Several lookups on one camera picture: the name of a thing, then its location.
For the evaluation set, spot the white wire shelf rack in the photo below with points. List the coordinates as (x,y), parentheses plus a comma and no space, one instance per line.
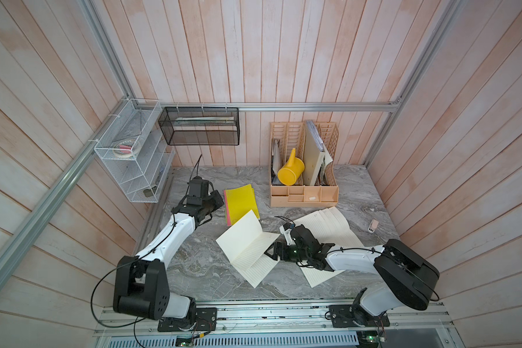
(140,178)

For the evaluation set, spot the beige desk organizer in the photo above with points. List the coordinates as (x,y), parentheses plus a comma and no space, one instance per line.
(286,136)

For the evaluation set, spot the small pink eraser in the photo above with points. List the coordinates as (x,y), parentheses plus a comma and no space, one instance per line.
(373,226)

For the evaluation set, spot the papers in organizer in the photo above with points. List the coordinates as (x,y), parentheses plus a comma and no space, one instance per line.
(327,160)

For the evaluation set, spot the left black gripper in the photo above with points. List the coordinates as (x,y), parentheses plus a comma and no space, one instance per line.
(214,194)

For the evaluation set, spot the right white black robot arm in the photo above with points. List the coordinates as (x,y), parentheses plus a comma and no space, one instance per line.
(408,279)

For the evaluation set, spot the yellow watering can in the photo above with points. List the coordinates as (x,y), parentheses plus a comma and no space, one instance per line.
(291,172)

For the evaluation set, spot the cream book in organizer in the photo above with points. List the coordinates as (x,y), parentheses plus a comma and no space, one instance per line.
(314,154)

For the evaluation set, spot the tape roll on shelf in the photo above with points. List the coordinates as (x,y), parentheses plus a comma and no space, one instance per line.
(126,148)

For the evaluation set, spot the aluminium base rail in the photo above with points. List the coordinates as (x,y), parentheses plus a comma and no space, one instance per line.
(283,323)

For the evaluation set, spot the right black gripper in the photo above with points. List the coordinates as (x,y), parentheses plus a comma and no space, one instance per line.
(283,255)

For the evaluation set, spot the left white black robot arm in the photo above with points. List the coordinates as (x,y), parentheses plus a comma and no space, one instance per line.
(141,282)

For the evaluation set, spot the open cream notebook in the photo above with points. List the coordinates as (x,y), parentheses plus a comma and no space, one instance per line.
(327,226)

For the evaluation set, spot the black mesh wall basket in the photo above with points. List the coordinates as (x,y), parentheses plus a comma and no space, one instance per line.
(200,126)

